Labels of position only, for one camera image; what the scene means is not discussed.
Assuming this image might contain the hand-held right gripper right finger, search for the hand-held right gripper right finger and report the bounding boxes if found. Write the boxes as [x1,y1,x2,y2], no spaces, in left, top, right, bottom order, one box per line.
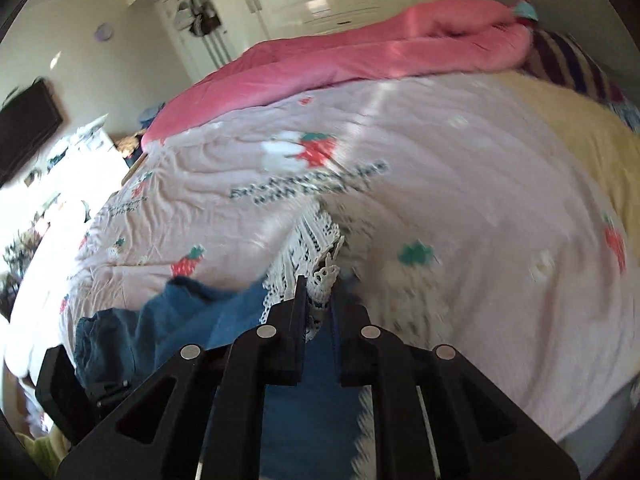
[330,280,581,480]

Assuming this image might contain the pink strawberry printed blanket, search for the pink strawberry printed blanket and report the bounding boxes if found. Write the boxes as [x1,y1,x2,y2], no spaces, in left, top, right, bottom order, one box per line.
[5,72,636,441]

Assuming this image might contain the pink quilt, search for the pink quilt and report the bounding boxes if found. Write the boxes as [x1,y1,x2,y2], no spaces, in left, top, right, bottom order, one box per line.
[142,0,531,146]

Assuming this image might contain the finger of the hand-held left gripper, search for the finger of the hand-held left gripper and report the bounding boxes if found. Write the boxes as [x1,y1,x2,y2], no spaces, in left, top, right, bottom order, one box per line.
[96,381,133,407]

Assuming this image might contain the yellow blanket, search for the yellow blanket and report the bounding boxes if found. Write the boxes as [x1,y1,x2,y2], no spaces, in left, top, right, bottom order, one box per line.
[500,72,640,281]

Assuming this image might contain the hanging bags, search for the hanging bags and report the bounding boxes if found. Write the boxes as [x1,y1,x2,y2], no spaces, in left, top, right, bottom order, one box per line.
[174,0,222,37]

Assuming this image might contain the white door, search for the white door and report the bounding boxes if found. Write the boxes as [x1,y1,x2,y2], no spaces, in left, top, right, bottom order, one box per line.
[155,0,240,82]

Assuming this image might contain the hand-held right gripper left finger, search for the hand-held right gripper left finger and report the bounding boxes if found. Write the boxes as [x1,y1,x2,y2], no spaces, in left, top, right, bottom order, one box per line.
[56,276,308,480]

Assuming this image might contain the grey headboard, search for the grey headboard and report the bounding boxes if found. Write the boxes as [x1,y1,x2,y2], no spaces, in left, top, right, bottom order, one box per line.
[460,0,621,81]

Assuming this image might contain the striped pillow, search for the striped pillow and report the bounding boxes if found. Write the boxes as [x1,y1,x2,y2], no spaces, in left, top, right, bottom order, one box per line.
[520,30,626,103]

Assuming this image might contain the blue container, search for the blue container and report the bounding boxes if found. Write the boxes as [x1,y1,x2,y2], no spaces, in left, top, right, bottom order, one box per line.
[139,105,167,130]

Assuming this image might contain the white desk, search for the white desk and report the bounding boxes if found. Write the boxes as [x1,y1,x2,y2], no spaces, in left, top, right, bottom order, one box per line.
[30,115,132,221]

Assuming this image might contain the brown patterned cloth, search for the brown patterned cloth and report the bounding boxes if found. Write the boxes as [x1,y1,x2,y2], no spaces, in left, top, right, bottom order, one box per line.
[116,134,147,160]

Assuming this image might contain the teal small cloth item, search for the teal small cloth item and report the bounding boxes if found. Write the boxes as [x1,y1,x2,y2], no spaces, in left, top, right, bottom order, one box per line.
[510,0,539,24]

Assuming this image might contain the blue denim pants lace trim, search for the blue denim pants lace trim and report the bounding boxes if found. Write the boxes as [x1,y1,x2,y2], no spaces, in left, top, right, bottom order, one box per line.
[75,200,373,480]

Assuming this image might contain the black wall television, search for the black wall television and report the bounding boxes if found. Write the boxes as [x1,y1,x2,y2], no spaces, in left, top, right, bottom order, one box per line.
[0,77,64,187]

